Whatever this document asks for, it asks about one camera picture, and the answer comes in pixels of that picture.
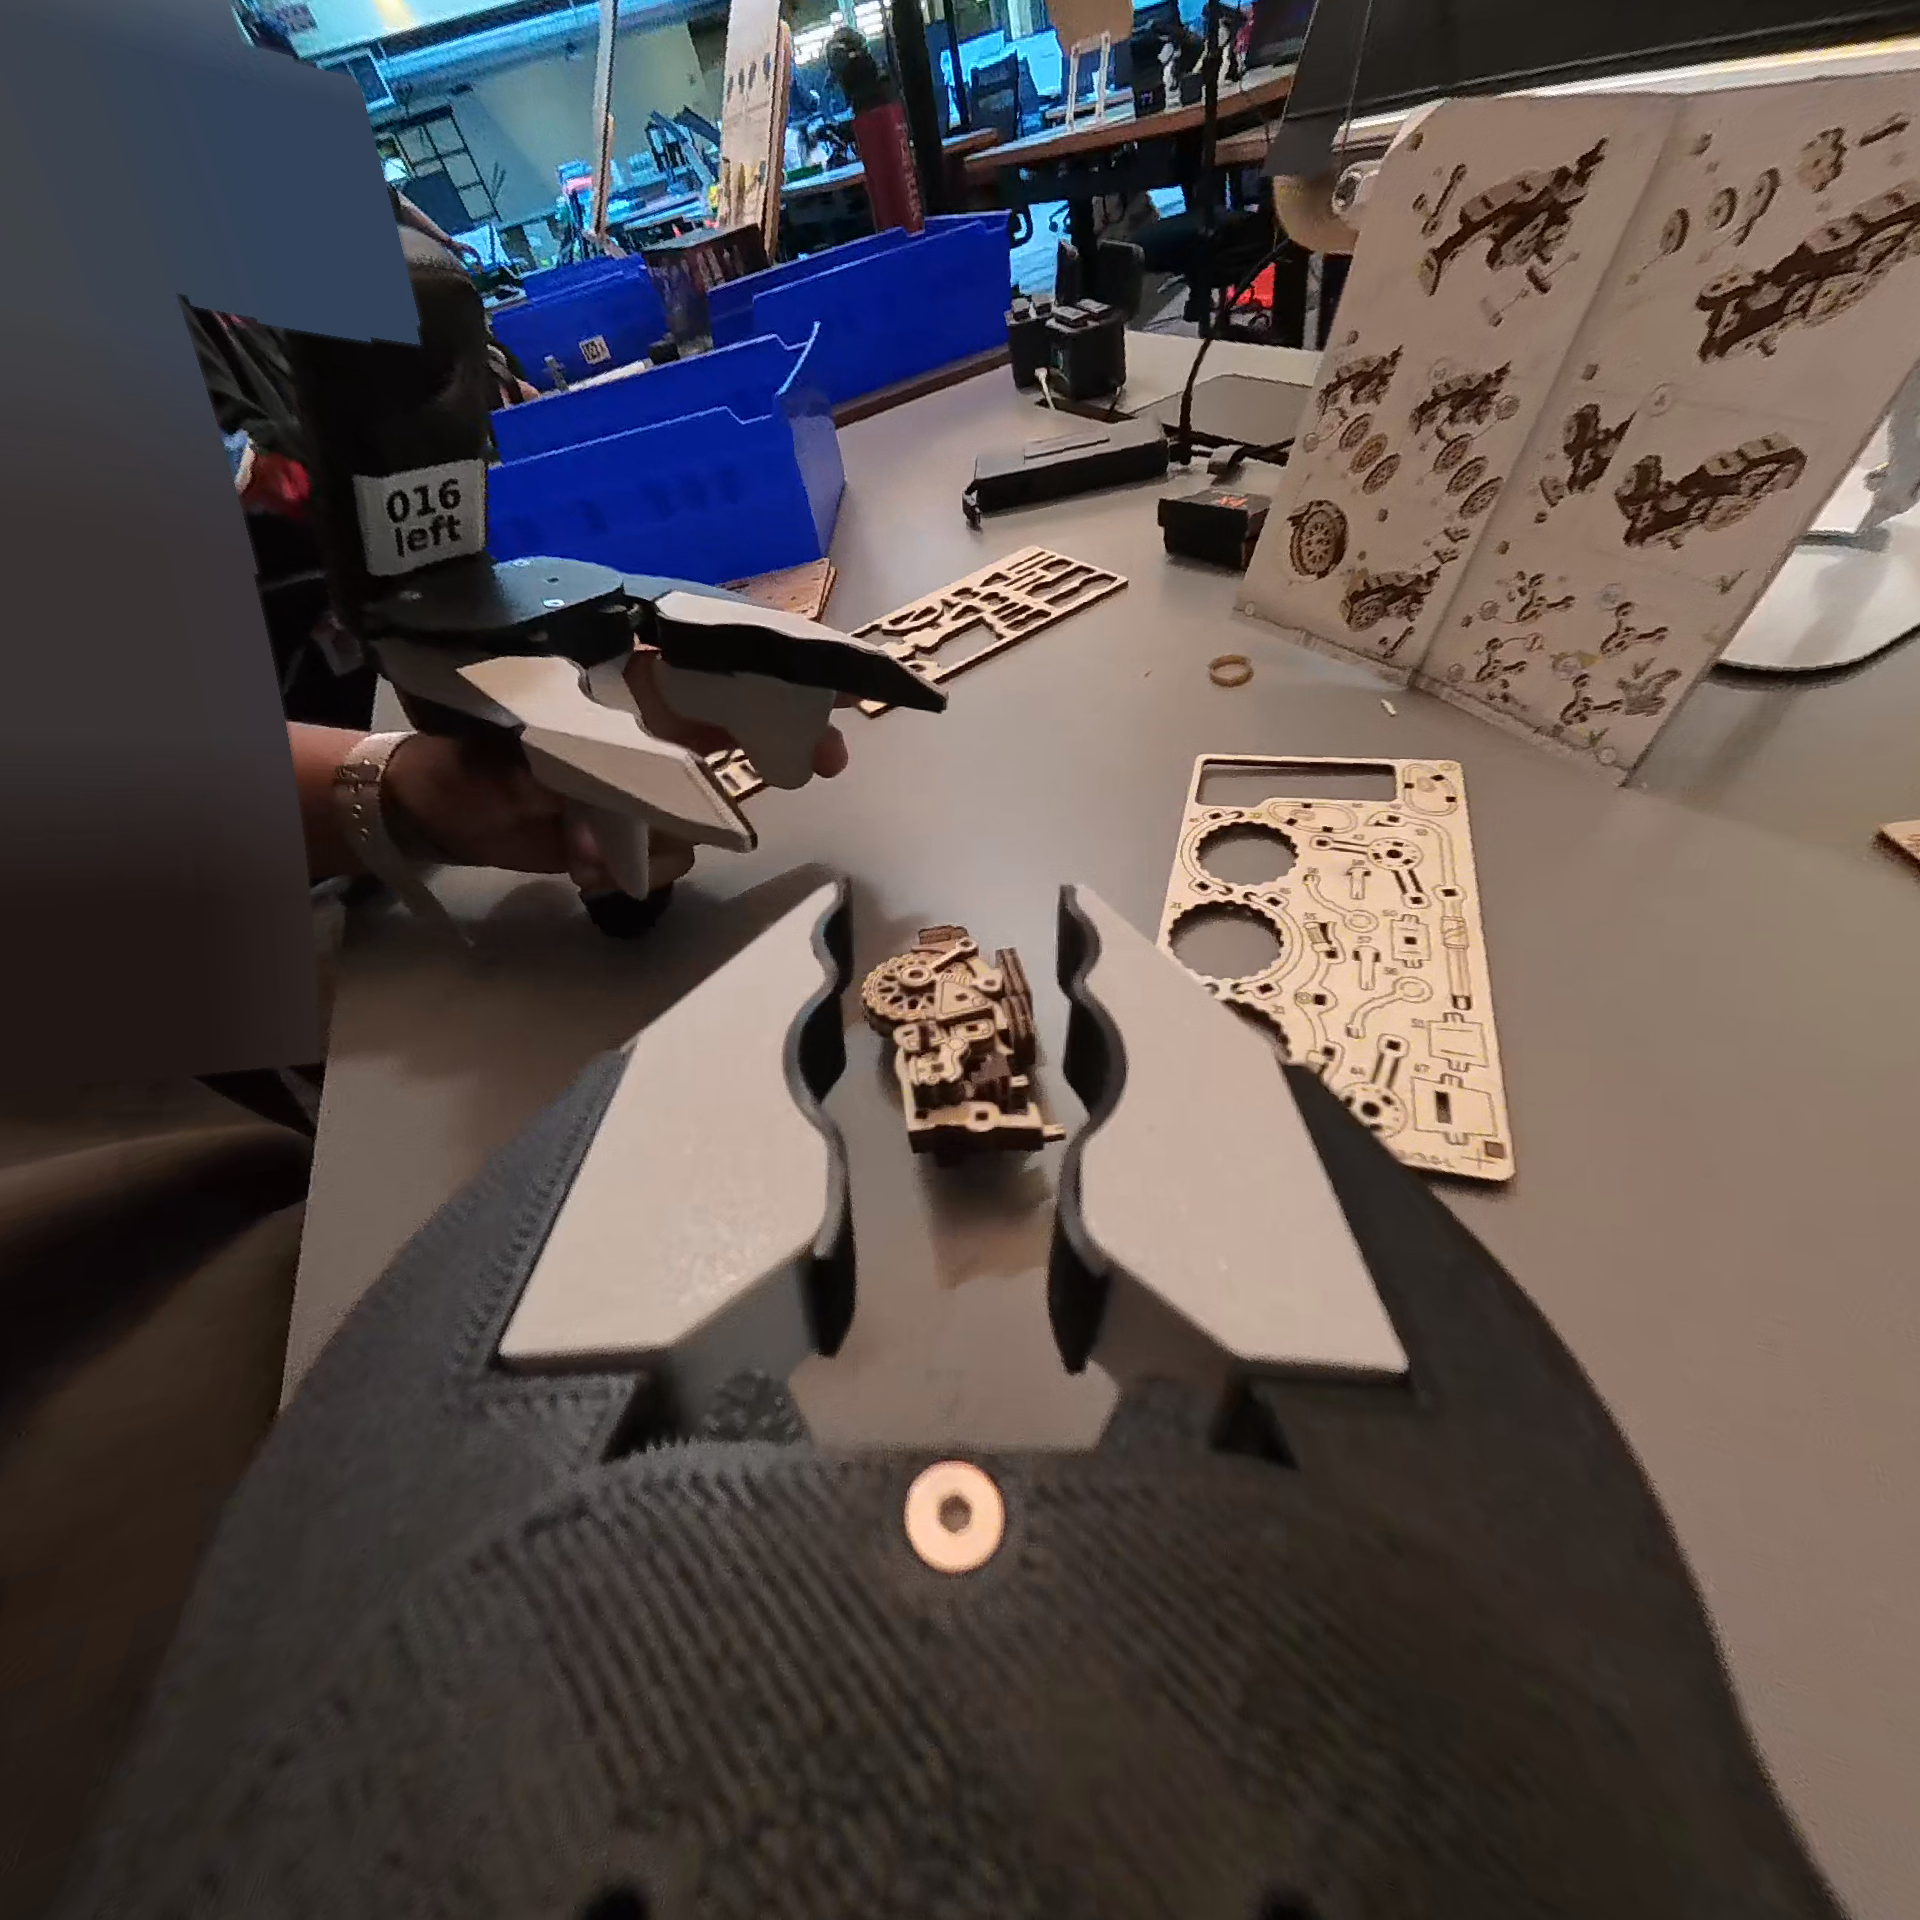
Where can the black battery charger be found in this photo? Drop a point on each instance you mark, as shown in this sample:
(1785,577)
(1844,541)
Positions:
(1071,352)

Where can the grey flat box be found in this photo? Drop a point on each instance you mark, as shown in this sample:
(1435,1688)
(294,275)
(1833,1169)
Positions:
(1243,411)

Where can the printed instruction sheet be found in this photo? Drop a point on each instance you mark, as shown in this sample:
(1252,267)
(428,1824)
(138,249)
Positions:
(1530,449)

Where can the small wooden puzzle model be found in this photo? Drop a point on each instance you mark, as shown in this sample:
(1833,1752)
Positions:
(960,1051)

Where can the background wooden edge desk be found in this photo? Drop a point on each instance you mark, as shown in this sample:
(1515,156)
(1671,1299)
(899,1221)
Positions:
(1125,136)

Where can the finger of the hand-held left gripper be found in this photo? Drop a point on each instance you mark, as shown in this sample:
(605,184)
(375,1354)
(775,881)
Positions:
(735,713)
(600,749)

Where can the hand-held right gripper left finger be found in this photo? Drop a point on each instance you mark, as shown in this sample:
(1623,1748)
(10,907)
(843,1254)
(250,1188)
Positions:
(675,1199)

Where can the standing wooden display board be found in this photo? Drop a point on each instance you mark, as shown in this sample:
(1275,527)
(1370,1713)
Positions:
(750,122)

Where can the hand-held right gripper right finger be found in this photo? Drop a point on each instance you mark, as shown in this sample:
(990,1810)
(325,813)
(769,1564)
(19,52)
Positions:
(1229,1199)

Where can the small black box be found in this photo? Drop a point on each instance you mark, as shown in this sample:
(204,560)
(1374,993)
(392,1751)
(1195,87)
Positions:
(1216,525)

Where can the grey desk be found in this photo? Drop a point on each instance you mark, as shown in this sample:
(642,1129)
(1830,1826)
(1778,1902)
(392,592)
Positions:
(1650,1127)

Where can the person's left hand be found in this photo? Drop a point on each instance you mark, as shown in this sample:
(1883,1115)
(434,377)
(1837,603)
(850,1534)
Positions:
(463,803)

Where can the stack of wooden puzzle sheets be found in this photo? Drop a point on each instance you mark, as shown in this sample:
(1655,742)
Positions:
(788,592)

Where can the emptied wooden puzzle sheet frame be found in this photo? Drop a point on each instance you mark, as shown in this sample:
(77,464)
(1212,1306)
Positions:
(884,630)

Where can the wooden puzzle sheet with wheels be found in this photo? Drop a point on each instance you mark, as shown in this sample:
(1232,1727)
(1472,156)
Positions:
(739,773)

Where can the small loose wooden piece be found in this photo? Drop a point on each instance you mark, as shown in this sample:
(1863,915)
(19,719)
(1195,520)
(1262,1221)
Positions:
(1901,843)

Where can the wooden puzzle sheet round holes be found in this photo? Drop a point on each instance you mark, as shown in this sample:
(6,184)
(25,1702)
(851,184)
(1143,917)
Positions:
(1440,975)

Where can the red sign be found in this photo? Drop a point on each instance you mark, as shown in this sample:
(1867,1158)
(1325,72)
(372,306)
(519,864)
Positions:
(886,167)

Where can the long black flat device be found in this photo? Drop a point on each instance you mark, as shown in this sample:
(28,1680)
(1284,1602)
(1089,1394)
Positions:
(1064,464)

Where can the person's olive shirt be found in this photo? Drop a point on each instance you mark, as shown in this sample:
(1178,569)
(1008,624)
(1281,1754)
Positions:
(120,1424)

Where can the long blue plastic bin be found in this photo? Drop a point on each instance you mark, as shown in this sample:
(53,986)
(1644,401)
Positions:
(899,300)

